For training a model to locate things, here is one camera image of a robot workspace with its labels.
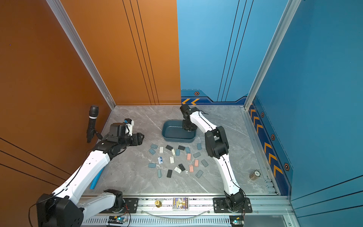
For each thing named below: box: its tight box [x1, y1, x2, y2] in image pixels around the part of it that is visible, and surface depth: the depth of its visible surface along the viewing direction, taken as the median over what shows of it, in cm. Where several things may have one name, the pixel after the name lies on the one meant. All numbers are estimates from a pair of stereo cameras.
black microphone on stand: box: [86, 104, 103, 144], surface depth 80 cm
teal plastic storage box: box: [161, 119, 197, 143], surface depth 104 cm
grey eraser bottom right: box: [195, 169, 204, 179], surface depth 86 cm
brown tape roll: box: [249, 169, 261, 181], surface depth 80 cm
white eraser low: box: [173, 166, 182, 175], surface depth 87 cm
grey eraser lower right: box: [200, 158, 209, 168], surface depth 91 cm
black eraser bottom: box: [166, 169, 173, 178], surface depth 86 cm
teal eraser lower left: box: [147, 162, 156, 168], surface depth 90 cm
